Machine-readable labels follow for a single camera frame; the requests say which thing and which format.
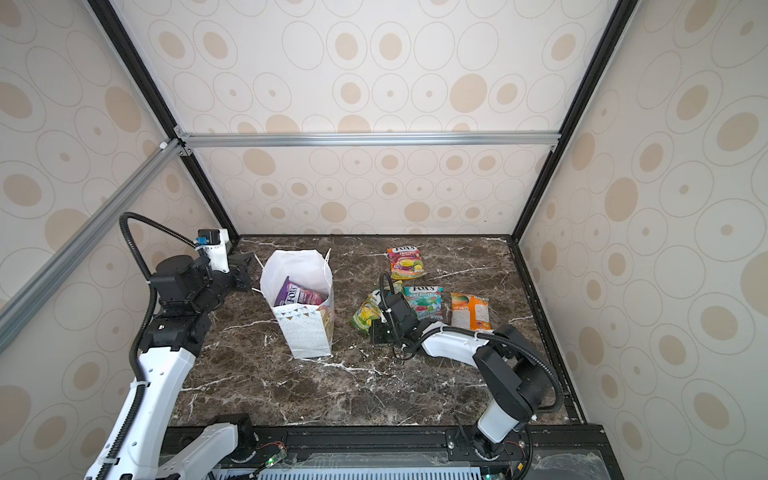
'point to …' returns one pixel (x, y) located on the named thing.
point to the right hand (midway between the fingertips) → (370, 329)
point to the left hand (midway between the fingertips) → (257, 250)
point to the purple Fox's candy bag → (295, 293)
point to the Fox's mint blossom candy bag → (427, 301)
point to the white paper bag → (307, 330)
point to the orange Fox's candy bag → (470, 312)
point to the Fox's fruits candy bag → (405, 262)
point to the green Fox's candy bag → (369, 312)
